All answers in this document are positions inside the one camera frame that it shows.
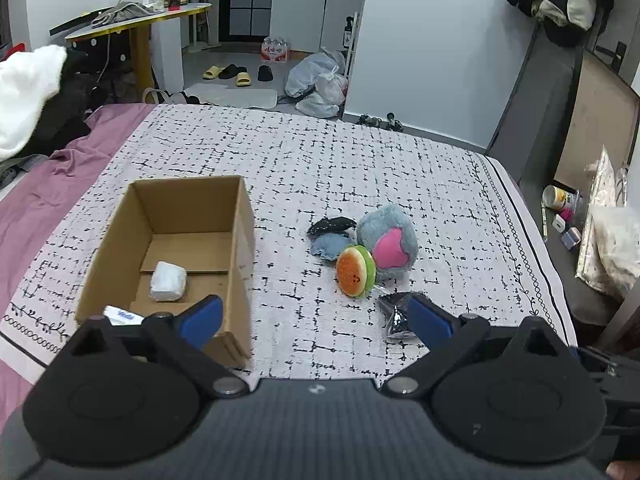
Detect flat black board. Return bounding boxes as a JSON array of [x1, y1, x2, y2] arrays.
[[49, 8, 117, 37]]

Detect white floor mat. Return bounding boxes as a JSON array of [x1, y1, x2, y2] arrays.
[[181, 82, 279, 110]]

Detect large grey plastic bag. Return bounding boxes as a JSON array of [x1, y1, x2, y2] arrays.
[[285, 47, 347, 99]]

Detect water bottle pack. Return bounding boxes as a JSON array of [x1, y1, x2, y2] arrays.
[[261, 36, 292, 63]]

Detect dark grey leaning panel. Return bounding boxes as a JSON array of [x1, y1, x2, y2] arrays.
[[484, 25, 587, 202]]

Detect dark glass door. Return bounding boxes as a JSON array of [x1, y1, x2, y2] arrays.
[[218, 0, 277, 44]]

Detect grey crumpled clothes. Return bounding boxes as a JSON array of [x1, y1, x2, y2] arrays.
[[0, 152, 52, 191]]

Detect white cabinet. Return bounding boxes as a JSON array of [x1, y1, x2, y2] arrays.
[[270, 0, 365, 54]]

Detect purple bed sheet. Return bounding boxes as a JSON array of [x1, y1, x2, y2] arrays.
[[0, 104, 157, 431]]

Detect black metal floor item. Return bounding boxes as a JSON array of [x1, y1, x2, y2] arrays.
[[357, 112, 405, 134]]

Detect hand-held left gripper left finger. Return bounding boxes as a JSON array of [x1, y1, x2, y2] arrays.
[[65, 295, 251, 401]]

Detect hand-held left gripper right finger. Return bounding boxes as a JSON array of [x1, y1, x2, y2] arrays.
[[382, 292, 571, 401]]

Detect black glitter packet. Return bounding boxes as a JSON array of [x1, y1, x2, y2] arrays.
[[376, 291, 426, 342]]

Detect grey tote bag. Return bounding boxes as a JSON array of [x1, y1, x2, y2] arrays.
[[142, 87, 202, 106]]

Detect black cloth piece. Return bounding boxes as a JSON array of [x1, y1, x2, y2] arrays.
[[307, 216, 357, 237]]

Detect small grey plastic bag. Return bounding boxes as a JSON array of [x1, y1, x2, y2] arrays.
[[295, 91, 342, 119]]

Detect blue denim pouch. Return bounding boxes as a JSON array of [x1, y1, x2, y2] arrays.
[[310, 232, 353, 261]]

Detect white narrow rack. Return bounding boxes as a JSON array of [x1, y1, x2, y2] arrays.
[[350, 10, 362, 62]]

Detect white fleece blanket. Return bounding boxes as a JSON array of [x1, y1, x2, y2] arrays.
[[0, 45, 68, 162]]

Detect oval table with yellow edge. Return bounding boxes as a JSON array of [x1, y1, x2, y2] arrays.
[[65, 2, 213, 104]]

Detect white tissue packet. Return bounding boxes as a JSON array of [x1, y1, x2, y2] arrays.
[[150, 261, 188, 303]]

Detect black and white patterned bedspread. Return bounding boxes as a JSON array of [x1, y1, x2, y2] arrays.
[[0, 104, 578, 396]]

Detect grey plush with pink heart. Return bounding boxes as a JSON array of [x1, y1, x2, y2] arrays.
[[356, 204, 420, 286]]

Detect clear plastic wrapped bags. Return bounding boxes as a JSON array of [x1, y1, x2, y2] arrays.
[[575, 145, 640, 302]]

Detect black clothes pile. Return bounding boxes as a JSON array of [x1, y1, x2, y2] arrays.
[[30, 50, 108, 157]]

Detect white and yellow cup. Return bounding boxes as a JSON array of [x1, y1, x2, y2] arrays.
[[543, 185, 584, 212]]

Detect grey cloth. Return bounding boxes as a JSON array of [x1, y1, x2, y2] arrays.
[[92, 2, 163, 29]]

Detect blue label tissue pack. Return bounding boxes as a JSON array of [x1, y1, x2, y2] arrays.
[[102, 305, 147, 328]]

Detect brown leaning board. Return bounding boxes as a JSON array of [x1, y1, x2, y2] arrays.
[[552, 49, 640, 197]]

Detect brown cardboard box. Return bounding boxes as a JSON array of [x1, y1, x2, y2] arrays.
[[75, 175, 257, 368]]

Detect burger plush toy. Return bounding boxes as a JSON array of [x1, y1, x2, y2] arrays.
[[336, 245, 377, 297]]

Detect white plastic bag red print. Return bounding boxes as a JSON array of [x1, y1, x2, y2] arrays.
[[315, 72, 350, 106]]

